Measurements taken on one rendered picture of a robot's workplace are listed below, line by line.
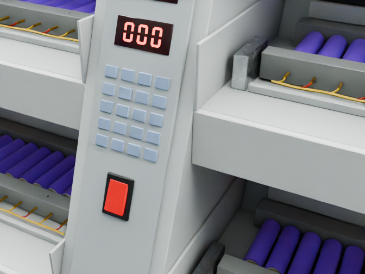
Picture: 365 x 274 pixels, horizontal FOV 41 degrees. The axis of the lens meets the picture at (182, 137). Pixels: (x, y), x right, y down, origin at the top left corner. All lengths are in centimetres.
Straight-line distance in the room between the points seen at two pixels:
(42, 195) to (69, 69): 16
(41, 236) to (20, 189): 6
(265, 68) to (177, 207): 13
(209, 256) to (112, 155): 13
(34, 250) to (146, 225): 16
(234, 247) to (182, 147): 17
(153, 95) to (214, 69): 5
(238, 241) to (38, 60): 26
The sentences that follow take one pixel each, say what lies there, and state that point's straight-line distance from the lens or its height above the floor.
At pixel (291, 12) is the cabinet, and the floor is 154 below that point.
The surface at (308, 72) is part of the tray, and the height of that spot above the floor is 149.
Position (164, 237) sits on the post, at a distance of 38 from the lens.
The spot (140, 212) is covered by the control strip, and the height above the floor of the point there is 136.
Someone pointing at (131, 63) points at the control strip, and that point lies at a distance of 36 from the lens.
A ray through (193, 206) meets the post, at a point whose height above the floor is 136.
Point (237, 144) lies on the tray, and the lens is 34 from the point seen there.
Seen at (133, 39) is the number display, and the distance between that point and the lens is 36.
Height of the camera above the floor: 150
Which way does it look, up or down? 13 degrees down
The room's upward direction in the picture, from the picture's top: 10 degrees clockwise
